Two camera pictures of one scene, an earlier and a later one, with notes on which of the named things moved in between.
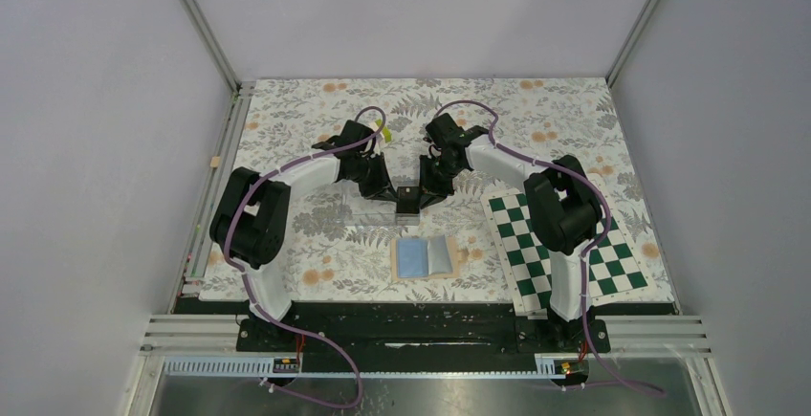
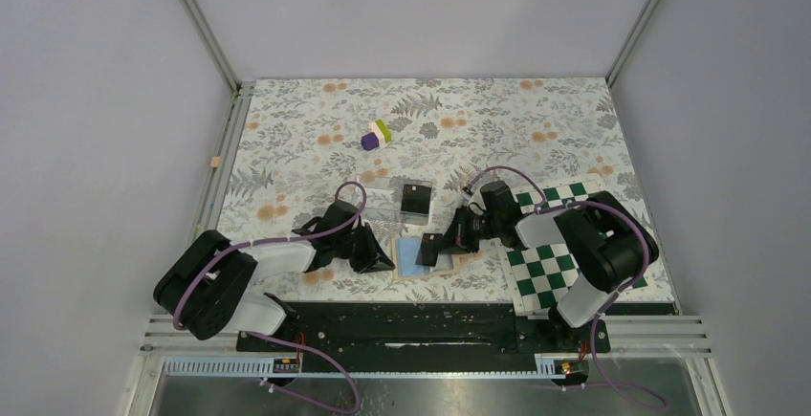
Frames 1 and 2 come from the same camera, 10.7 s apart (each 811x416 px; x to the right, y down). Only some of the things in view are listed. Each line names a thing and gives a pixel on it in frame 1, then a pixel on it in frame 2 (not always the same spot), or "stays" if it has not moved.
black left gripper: (382, 189) to (380, 259)
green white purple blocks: (385, 133) stays
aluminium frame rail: (243, 96) stays
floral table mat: (346, 247) stays
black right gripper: (431, 192) to (457, 239)
